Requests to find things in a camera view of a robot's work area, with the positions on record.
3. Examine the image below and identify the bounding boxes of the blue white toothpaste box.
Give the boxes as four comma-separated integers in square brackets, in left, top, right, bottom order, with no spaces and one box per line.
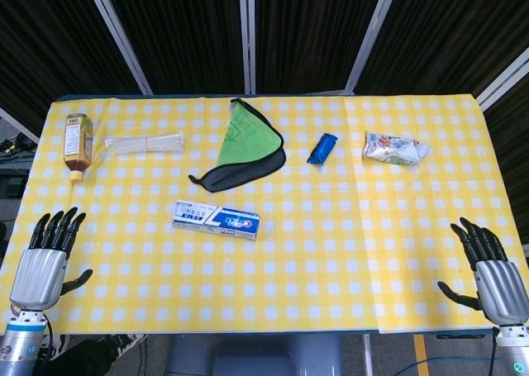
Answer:
[171,199,261,242]

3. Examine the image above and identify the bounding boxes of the clear pack of wooden sticks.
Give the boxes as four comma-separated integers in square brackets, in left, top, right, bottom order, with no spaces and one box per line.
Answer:
[104,132,185,155]

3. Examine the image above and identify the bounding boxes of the brown tea bottle yellow cap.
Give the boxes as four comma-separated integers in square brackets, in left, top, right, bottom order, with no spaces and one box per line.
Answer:
[62,112,94,183]

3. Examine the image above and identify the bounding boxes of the yellow white checked tablecloth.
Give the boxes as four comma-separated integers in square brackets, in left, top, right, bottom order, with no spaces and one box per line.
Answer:
[0,94,529,336]

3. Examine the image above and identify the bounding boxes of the grey robot base column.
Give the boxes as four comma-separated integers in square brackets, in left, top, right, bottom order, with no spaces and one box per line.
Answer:
[166,333,345,376]

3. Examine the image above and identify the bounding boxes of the white partition frame post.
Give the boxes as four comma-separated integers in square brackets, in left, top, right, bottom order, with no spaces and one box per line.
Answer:
[0,106,41,144]
[474,47,529,113]
[343,0,403,95]
[237,0,258,95]
[81,0,155,96]

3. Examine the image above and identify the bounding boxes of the blue floor cable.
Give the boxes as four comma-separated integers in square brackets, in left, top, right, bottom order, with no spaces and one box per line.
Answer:
[394,352,493,376]

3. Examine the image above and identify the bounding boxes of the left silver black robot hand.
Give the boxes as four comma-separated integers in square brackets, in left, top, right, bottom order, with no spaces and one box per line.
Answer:
[8,207,93,312]

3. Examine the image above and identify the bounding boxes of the crumpled white snack bag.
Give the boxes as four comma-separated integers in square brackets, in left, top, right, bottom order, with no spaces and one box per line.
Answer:
[363,131,432,167]

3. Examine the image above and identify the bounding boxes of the white table leg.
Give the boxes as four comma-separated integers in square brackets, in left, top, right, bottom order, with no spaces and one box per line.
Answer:
[360,333,375,376]

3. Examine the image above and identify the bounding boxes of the black equipment with cables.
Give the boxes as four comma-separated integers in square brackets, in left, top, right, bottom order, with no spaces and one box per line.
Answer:
[0,132,39,202]

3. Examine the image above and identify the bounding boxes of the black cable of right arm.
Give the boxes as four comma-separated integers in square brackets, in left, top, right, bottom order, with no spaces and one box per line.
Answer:
[488,328,498,376]

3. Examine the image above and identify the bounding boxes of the blue snack packet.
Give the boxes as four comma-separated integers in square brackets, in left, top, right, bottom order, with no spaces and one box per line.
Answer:
[306,132,339,166]

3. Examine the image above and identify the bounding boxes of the green grey microfibre cloth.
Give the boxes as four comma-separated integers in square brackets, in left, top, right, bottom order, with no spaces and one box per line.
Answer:
[188,98,287,193]

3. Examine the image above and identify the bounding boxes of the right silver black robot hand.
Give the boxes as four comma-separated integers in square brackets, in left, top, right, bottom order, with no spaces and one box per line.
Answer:
[436,217,529,326]

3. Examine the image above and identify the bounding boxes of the black white sneaker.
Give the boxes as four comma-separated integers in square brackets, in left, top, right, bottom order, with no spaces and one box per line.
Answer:
[107,333,149,359]

